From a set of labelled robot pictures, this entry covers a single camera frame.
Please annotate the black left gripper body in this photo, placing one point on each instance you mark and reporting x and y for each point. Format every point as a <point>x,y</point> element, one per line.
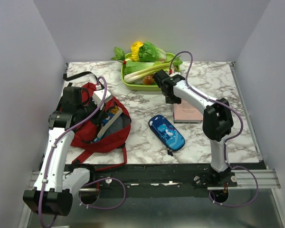
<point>86,110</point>

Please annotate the green leafy sprig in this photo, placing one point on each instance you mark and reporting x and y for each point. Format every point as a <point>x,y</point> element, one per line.
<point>119,54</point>

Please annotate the pink book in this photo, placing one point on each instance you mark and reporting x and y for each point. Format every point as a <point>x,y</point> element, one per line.
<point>186,113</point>

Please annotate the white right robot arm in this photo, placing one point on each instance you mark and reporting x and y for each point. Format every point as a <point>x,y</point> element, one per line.
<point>217,117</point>

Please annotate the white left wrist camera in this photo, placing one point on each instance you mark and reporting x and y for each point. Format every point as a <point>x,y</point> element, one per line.
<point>98,95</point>

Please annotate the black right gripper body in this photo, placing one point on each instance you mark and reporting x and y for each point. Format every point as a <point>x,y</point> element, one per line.
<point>170,99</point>

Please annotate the toy celery stalk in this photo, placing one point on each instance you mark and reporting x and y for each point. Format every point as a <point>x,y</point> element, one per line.
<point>135,71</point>

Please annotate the aluminium frame rail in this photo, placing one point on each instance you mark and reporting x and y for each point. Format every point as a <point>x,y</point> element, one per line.
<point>237,180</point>

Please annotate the yellow toy flower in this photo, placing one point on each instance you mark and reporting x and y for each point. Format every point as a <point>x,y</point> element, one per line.
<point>135,48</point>

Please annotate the brown toy mushroom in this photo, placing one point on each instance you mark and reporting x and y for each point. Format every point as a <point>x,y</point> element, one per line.
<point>148,80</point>

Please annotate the red student backpack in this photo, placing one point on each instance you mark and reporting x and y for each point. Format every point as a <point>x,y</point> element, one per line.
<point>113,138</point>

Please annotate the blue dinosaur pencil case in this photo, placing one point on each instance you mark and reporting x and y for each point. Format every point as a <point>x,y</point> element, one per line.
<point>166,133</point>

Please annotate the teal notebook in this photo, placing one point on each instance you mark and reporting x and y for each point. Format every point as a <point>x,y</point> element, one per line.
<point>97,139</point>

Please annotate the green plastic tray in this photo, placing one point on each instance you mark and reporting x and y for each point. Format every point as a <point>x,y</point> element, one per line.
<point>141,87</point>

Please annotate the orange treehouse children's book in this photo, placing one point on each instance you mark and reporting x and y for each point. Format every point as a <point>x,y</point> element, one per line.
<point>113,114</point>

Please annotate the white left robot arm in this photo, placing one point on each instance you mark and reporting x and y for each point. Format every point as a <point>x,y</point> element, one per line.
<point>52,192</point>

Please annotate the green toy lettuce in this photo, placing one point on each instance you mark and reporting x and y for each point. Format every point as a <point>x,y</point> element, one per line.
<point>148,52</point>

